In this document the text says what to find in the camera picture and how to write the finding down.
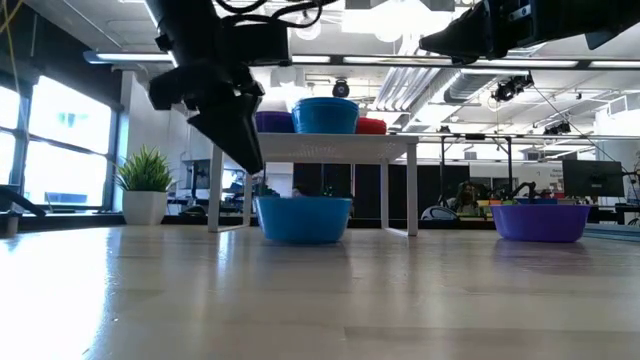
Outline white rounded chair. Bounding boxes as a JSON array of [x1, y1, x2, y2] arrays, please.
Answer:
[[420, 204, 459, 222]]

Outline black hanging camera rig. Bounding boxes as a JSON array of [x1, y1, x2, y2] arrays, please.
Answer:
[[490, 73, 535, 104]]

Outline black computer monitor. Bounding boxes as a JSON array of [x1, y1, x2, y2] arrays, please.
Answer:
[[561, 158, 626, 199], [182, 158, 211, 191]]

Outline long ceiling light bar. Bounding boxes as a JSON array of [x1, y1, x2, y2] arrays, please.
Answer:
[[83, 49, 640, 71]]

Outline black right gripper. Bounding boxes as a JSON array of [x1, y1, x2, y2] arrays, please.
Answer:
[[418, 0, 539, 64]]

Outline person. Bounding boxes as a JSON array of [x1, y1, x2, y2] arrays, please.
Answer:
[[452, 180, 484, 214]]

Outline blue plastic mini bowl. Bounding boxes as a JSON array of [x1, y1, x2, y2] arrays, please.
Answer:
[[254, 195, 354, 245], [292, 97, 360, 106], [293, 103, 359, 135]]

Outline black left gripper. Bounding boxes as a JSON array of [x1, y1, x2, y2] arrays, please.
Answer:
[[147, 29, 266, 175]]

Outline black framed window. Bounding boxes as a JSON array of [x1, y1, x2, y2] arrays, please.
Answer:
[[0, 74, 121, 214]]

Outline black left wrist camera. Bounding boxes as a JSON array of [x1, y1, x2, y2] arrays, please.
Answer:
[[224, 22, 291, 67]]

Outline white perforated metal shelf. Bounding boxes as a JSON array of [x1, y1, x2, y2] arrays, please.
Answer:
[[207, 132, 420, 237]]

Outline black background gantry frame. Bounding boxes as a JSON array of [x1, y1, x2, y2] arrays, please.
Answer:
[[438, 133, 515, 206]]

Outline green plant in white pot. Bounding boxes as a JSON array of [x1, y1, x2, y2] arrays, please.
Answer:
[[113, 144, 176, 226]]

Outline white ring ceiling fixture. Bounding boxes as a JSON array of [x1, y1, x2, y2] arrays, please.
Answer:
[[293, 17, 323, 42]]

